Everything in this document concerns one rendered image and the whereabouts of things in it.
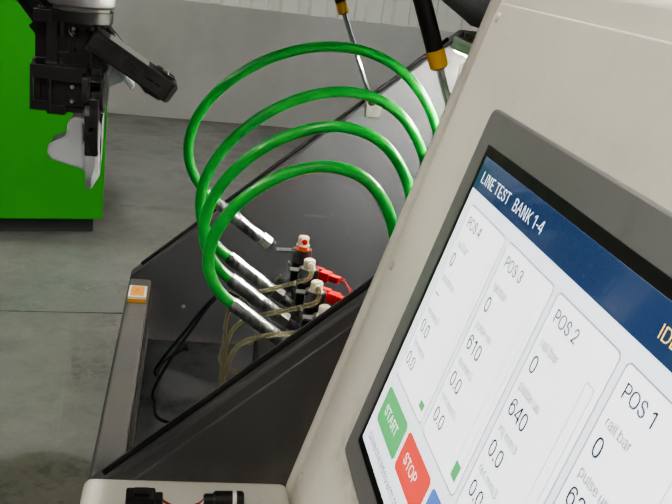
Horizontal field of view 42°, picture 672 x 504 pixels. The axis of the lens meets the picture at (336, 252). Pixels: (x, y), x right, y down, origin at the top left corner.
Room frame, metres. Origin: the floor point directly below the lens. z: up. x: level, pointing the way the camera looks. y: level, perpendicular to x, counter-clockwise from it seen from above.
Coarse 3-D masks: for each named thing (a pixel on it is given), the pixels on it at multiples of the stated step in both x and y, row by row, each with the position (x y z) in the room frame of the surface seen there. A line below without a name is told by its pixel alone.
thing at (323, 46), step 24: (288, 48) 1.19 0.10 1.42; (312, 48) 1.19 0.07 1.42; (336, 48) 1.19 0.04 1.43; (360, 48) 1.20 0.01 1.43; (240, 72) 1.17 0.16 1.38; (408, 72) 1.22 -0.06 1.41; (216, 96) 1.17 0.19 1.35; (192, 120) 1.16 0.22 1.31; (432, 120) 1.22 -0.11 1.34; (192, 144) 1.16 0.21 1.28; (192, 168) 1.16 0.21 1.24
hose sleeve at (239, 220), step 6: (222, 204) 1.17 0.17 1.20; (228, 204) 1.18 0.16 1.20; (216, 210) 1.17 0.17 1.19; (222, 210) 1.17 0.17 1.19; (234, 216) 1.17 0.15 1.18; (240, 216) 1.18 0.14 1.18; (234, 222) 1.17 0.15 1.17; (240, 222) 1.17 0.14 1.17; (246, 222) 1.18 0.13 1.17; (240, 228) 1.18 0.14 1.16; (246, 228) 1.17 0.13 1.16; (252, 228) 1.18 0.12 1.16; (258, 228) 1.19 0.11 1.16; (246, 234) 1.18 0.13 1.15; (252, 234) 1.18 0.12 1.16; (258, 234) 1.18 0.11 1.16; (258, 240) 1.18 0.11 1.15
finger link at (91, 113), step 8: (96, 88) 1.00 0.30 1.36; (96, 96) 1.00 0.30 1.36; (96, 104) 0.98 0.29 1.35; (88, 112) 0.98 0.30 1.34; (96, 112) 0.98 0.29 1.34; (88, 120) 0.98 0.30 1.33; (96, 120) 0.98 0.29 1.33; (88, 128) 0.99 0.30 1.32; (96, 128) 0.98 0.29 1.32; (88, 136) 0.98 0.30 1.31; (96, 136) 0.99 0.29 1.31; (88, 144) 0.99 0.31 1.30; (96, 144) 0.99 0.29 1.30; (88, 152) 1.00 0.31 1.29; (96, 152) 0.99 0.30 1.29
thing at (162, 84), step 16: (96, 32) 1.00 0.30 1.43; (96, 48) 1.00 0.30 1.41; (112, 48) 1.00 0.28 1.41; (128, 48) 1.03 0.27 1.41; (112, 64) 1.00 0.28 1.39; (128, 64) 1.01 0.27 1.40; (144, 64) 1.01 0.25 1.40; (144, 80) 1.01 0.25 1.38; (160, 80) 1.02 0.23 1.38; (160, 96) 1.02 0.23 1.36
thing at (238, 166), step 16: (304, 128) 1.03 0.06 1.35; (320, 128) 1.03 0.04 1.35; (336, 128) 1.04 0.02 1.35; (352, 128) 1.04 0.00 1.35; (368, 128) 1.05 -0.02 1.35; (272, 144) 1.02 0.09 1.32; (384, 144) 1.05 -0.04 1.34; (240, 160) 1.02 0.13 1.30; (400, 160) 1.05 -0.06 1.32; (224, 176) 1.01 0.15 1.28; (400, 176) 1.05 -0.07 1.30; (208, 208) 1.01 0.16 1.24; (208, 224) 1.01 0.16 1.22; (224, 272) 1.01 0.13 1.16; (240, 288) 1.02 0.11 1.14; (256, 304) 1.02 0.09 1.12; (272, 304) 1.03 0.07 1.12; (272, 320) 1.03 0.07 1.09; (288, 320) 1.03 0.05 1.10
